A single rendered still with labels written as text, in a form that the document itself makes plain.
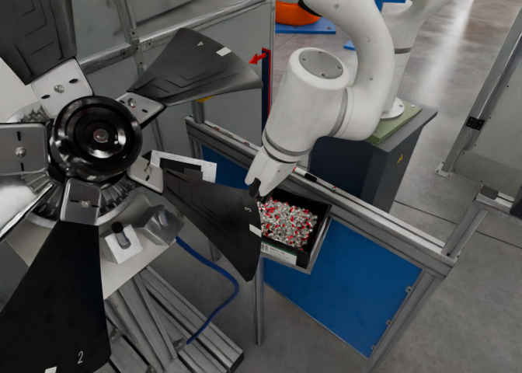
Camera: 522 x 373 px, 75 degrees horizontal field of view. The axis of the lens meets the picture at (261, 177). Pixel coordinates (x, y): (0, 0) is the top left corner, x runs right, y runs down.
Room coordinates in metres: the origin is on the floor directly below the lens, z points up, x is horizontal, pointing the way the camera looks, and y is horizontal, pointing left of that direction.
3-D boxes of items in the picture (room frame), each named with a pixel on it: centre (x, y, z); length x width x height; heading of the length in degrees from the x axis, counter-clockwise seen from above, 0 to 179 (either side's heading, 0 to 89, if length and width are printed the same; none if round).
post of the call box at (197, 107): (0.97, 0.21, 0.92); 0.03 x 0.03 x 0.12; 51
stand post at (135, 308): (0.46, 0.38, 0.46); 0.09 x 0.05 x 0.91; 141
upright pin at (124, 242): (0.39, 0.27, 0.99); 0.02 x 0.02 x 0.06
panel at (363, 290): (0.71, -0.10, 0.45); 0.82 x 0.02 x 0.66; 51
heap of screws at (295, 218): (0.54, -0.05, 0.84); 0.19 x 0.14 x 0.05; 64
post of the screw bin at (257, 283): (0.57, 0.01, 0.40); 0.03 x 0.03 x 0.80; 66
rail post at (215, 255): (0.99, 0.23, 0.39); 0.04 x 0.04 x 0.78; 51
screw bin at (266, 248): (0.54, -0.05, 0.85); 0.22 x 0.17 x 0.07; 64
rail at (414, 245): (0.71, -0.10, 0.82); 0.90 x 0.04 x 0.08; 51
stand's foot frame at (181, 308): (0.52, 0.45, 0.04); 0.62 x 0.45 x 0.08; 51
